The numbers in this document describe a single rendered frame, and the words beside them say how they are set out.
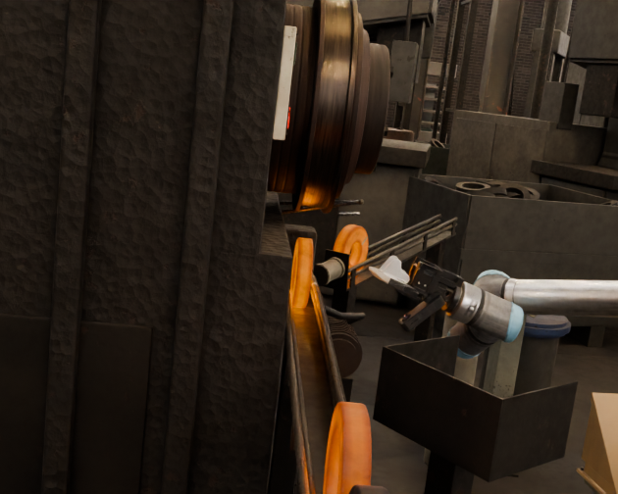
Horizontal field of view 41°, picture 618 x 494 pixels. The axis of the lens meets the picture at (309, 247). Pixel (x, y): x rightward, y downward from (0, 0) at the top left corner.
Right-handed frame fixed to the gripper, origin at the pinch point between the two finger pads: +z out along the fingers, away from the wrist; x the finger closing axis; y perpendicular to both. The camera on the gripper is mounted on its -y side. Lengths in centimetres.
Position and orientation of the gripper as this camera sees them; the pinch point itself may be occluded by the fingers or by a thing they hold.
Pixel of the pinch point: (372, 272)
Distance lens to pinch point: 189.8
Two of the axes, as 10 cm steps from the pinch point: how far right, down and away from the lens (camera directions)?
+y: 4.1, -9.0, -1.5
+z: -9.1, -3.9, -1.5
